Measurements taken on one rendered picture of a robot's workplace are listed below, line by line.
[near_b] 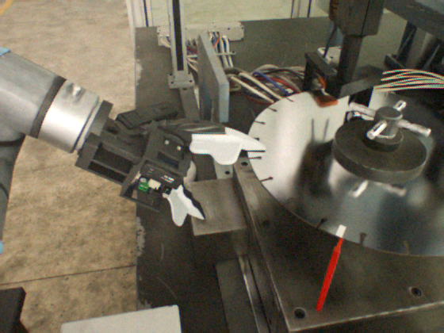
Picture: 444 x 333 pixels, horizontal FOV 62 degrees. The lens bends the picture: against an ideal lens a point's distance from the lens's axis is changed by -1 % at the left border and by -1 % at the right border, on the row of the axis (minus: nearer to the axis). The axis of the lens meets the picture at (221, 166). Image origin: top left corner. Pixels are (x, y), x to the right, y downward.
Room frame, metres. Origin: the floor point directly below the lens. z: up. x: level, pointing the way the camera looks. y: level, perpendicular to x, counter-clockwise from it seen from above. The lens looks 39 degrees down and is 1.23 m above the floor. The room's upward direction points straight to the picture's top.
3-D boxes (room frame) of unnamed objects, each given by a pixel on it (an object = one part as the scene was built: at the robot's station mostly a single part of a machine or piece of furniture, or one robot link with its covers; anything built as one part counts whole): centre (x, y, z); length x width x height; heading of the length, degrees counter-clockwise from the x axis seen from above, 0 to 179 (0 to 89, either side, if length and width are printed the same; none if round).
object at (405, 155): (0.38, -0.20, 0.96); 0.11 x 0.11 x 0.03
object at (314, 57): (0.57, -0.16, 0.95); 0.10 x 0.03 x 0.07; 10
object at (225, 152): (0.36, -0.01, 0.96); 0.09 x 0.06 x 0.03; 90
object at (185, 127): (0.38, 0.04, 0.97); 0.09 x 0.02 x 0.05; 90
